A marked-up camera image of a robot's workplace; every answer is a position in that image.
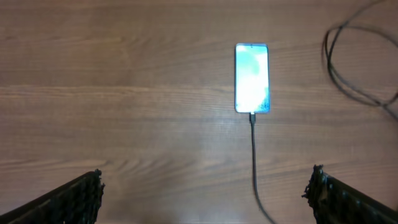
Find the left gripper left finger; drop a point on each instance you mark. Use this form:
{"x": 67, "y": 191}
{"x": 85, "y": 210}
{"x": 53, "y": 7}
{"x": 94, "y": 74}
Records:
{"x": 77, "y": 201}

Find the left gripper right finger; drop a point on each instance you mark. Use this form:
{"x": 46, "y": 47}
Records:
{"x": 333, "y": 201}

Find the blue Galaxy smartphone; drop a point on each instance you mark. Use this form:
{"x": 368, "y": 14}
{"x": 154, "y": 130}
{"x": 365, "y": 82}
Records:
{"x": 252, "y": 85}

